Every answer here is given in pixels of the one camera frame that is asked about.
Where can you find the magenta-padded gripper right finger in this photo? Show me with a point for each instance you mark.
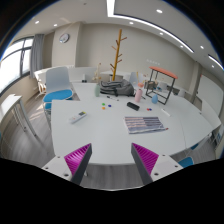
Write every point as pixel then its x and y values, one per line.
pixel 146 159

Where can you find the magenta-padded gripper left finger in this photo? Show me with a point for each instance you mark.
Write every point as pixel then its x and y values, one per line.
pixel 78 159

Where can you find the striped pink and blue towel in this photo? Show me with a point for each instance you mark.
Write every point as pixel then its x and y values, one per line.
pixel 143 124

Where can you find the white remote control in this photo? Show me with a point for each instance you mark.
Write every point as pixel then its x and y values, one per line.
pixel 77 117

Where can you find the white board eraser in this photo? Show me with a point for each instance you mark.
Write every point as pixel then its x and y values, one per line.
pixel 165 112

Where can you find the black rectangular case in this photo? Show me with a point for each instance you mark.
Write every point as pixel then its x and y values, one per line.
pixel 133 106

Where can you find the blue vase with dried stems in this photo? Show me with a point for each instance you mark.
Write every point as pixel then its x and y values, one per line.
pixel 154 99

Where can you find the pink vase with flowers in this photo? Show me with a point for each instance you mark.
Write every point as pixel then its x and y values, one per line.
pixel 138 96

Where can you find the black marker pen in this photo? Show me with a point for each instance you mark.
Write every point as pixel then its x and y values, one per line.
pixel 112 98

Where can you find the green vase with dried stems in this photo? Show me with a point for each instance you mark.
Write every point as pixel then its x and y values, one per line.
pixel 97 90

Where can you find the grey backpack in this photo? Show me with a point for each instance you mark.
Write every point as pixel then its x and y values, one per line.
pixel 116 87

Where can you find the white chair with blue seat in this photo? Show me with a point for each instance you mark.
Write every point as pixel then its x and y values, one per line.
pixel 57 80

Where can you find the white side desk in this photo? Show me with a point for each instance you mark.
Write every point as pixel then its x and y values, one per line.
pixel 11 101

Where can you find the black-framed orange-topped side table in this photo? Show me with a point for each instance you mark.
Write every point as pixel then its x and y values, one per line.
pixel 164 71

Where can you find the yellow wooden coat tree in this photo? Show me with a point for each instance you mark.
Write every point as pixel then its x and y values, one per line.
pixel 116 56

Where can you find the grey curtain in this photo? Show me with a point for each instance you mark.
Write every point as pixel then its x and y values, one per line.
pixel 37 55

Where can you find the large window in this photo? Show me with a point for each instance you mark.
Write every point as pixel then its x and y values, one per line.
pixel 13 63

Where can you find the long ceiling light strip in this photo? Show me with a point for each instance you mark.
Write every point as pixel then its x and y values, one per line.
pixel 146 22

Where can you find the recessed ceiling spot lights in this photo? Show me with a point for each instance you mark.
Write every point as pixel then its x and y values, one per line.
pixel 159 11

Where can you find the white wall board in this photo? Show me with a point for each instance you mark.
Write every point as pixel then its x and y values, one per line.
pixel 210 93

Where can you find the round wall clock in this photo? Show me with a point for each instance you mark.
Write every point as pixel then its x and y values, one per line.
pixel 64 38

